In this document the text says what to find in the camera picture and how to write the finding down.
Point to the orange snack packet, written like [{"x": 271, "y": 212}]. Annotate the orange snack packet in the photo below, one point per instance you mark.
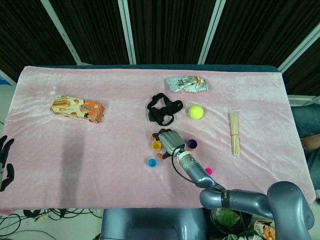
[{"x": 265, "y": 228}]

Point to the orange biscuit box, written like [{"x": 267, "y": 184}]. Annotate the orange biscuit box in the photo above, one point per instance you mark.
[{"x": 77, "y": 108}]

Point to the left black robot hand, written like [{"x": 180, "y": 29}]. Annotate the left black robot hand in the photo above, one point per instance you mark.
[{"x": 5, "y": 150}]

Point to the light blue plastic cup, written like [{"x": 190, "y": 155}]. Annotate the light blue plastic cup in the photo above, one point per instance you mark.
[{"x": 152, "y": 162}]

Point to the bamboo skewers pack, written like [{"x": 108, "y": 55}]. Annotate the bamboo skewers pack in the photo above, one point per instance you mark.
[{"x": 235, "y": 132}]

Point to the white partition post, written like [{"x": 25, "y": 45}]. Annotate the white partition post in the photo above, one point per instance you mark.
[
  {"x": 300, "y": 45},
  {"x": 127, "y": 32},
  {"x": 62, "y": 32},
  {"x": 211, "y": 32}
]

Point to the bystander bare hand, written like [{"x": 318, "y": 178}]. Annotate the bystander bare hand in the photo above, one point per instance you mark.
[{"x": 311, "y": 143}]

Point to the grey robot torso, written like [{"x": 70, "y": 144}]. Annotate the grey robot torso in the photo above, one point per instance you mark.
[{"x": 150, "y": 225}]

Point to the blue jeans leg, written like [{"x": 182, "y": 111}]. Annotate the blue jeans leg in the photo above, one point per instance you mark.
[
  {"x": 315, "y": 170},
  {"x": 307, "y": 120}
]

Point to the silver snack bag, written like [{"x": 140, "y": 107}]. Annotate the silver snack bag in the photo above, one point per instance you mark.
[{"x": 186, "y": 84}]

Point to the yellow plastic cup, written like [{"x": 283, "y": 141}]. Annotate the yellow plastic cup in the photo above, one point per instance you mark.
[{"x": 156, "y": 145}]

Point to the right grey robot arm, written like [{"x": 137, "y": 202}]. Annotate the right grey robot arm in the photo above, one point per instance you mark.
[{"x": 250, "y": 200}]

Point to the blue white sign board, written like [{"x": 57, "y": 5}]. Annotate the blue white sign board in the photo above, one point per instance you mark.
[{"x": 3, "y": 78}]

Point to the black bin with green waste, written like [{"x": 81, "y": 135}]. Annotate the black bin with green waste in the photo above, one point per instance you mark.
[{"x": 225, "y": 217}]

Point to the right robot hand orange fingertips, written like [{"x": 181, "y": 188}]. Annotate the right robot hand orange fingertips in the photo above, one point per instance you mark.
[{"x": 171, "y": 141}]

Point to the pink velvet tablecloth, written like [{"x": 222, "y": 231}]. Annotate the pink velvet tablecloth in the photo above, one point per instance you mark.
[{"x": 100, "y": 162}]

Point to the grey metal frame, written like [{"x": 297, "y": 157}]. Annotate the grey metal frame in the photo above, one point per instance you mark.
[{"x": 303, "y": 100}]

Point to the pink plastic cup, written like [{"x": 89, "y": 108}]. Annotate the pink plastic cup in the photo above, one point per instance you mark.
[{"x": 209, "y": 171}]

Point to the yellow tennis ball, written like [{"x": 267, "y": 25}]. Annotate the yellow tennis ball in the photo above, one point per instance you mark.
[{"x": 196, "y": 112}]

